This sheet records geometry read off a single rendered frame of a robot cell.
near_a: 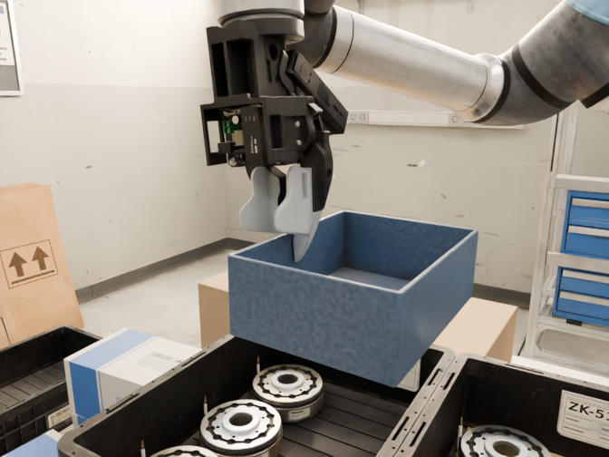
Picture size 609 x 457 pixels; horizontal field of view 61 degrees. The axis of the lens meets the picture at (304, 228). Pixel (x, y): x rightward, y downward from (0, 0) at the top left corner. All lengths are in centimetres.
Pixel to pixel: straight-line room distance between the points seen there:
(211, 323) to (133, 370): 29
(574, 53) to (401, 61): 22
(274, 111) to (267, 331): 17
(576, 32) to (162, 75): 328
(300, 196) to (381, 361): 17
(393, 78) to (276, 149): 29
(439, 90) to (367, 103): 284
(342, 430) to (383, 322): 40
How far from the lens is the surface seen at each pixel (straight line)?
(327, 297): 37
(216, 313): 104
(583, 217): 240
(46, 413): 142
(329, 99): 51
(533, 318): 254
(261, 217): 48
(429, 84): 70
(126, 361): 83
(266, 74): 45
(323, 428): 74
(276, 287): 39
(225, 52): 43
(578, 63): 76
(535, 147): 325
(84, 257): 348
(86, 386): 85
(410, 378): 76
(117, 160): 354
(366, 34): 64
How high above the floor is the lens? 126
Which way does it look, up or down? 15 degrees down
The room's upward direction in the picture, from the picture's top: straight up
